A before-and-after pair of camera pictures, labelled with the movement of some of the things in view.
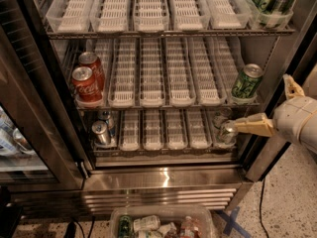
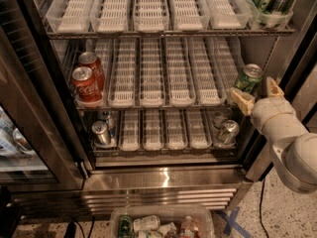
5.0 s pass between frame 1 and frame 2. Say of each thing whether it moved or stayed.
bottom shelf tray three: stayed
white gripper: moved
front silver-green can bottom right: stayed
